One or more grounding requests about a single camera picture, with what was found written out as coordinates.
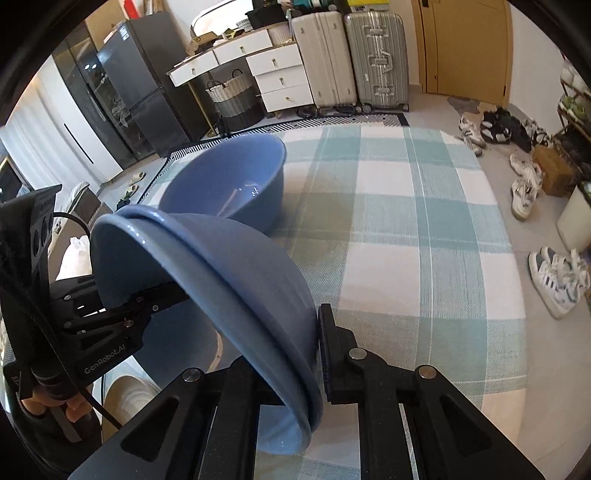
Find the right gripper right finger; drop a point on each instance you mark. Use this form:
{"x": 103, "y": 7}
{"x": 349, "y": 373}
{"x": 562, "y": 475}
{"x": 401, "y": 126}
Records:
{"x": 413, "y": 423}

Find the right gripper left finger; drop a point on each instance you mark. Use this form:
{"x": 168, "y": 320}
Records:
{"x": 201, "y": 426}

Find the blue bowl back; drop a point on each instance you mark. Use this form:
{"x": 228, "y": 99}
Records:
{"x": 240, "y": 179}

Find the cream plate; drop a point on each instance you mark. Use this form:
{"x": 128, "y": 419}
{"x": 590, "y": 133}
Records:
{"x": 127, "y": 395}

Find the person's left hand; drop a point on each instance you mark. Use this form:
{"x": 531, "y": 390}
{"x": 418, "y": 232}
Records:
{"x": 75, "y": 408}

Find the teal plaid tablecloth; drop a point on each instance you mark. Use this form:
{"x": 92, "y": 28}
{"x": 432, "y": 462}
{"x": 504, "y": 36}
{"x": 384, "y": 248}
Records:
{"x": 396, "y": 228}

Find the white sneakers pair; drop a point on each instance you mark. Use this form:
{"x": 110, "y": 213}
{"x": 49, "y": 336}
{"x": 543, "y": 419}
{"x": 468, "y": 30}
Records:
{"x": 560, "y": 280}

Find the glass display cabinet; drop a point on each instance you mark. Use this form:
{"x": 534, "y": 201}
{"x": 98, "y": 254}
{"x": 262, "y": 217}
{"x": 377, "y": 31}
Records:
{"x": 98, "y": 101}

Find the white trash bin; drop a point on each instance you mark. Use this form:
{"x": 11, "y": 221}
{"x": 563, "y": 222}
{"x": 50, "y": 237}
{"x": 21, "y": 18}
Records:
{"x": 574, "y": 223}

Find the cardboard box on floor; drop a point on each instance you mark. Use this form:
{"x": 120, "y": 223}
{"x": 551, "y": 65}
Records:
{"x": 558, "y": 176}

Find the black refrigerator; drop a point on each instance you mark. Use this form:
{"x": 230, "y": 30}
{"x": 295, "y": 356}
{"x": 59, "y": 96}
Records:
{"x": 137, "y": 58}

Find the woven laundry basket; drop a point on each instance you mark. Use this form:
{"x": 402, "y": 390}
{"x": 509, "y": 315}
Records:
{"x": 236, "y": 102}

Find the white drawer cabinet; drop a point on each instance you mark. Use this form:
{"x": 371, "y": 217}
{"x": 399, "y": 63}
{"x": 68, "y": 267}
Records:
{"x": 281, "y": 78}

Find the white dressing desk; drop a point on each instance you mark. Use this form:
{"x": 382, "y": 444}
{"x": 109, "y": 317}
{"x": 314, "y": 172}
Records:
{"x": 247, "y": 44}

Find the shoe rack with shoes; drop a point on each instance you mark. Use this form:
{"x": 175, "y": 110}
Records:
{"x": 574, "y": 113}

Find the oval mirror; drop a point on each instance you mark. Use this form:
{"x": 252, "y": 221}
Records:
{"x": 220, "y": 17}

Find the brown wooden door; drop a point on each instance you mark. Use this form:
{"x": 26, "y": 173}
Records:
{"x": 465, "y": 49}

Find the silver suitcase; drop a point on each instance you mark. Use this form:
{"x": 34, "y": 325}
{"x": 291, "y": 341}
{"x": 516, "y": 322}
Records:
{"x": 377, "y": 42}

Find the white suitcase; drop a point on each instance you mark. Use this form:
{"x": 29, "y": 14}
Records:
{"x": 324, "y": 48}

